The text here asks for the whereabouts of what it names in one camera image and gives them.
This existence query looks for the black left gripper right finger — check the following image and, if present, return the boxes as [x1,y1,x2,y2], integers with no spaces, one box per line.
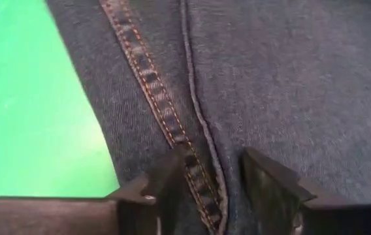
[240,146,371,235]

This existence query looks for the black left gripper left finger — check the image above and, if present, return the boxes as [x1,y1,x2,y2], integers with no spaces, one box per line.
[0,145,186,235]

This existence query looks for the dark jeans with stitching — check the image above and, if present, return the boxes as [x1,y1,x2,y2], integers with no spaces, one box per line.
[44,0,371,235]

